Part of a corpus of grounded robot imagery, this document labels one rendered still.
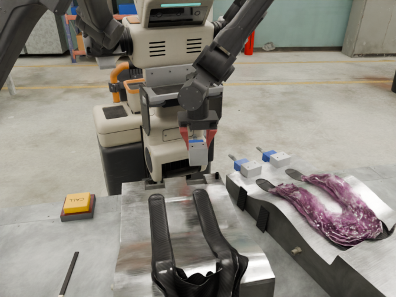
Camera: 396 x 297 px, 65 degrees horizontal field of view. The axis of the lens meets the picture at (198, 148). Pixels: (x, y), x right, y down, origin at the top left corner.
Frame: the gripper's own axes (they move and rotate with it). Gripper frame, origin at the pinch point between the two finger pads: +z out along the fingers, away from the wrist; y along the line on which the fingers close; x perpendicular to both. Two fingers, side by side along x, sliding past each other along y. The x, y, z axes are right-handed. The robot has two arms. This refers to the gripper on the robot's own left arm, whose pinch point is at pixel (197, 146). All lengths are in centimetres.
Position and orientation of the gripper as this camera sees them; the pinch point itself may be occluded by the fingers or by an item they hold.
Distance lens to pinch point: 84.4
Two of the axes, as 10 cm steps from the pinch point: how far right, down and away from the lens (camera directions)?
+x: -1.0, -4.8, 8.7
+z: 0.0, 8.7, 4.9
